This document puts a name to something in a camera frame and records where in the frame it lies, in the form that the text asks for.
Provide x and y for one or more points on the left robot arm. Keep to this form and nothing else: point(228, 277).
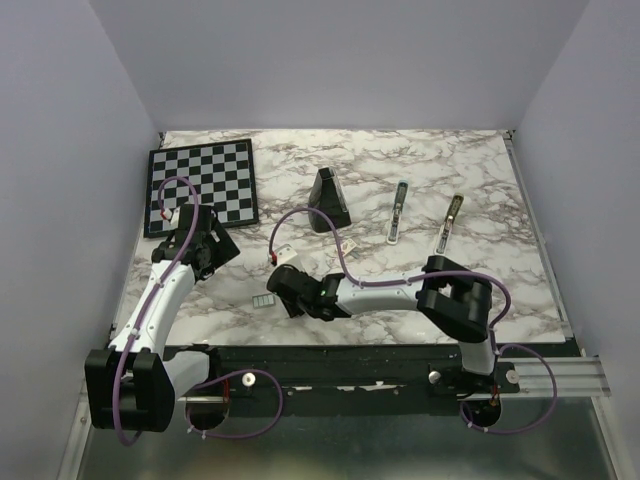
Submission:
point(131, 386)

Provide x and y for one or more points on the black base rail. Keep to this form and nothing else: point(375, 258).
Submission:
point(316, 381)

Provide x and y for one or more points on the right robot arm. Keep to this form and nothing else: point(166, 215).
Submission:
point(456, 300)

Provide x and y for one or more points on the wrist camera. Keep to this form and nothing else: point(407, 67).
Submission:
point(286, 254)
point(170, 216)

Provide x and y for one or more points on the black white chessboard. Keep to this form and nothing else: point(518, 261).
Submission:
point(222, 174)

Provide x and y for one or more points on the aluminium extrusion rail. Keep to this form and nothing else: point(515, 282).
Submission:
point(529, 378)

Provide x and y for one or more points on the small staple box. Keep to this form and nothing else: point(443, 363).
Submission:
point(347, 246)

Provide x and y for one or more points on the black wedge stand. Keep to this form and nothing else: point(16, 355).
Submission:
point(326, 195)

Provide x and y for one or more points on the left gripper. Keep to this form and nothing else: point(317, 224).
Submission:
point(225, 248)

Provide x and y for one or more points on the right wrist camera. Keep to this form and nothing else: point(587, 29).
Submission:
point(286, 254)

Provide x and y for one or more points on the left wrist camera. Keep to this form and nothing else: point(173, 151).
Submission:
point(170, 216)

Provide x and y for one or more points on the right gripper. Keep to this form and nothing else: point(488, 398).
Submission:
point(292, 309)

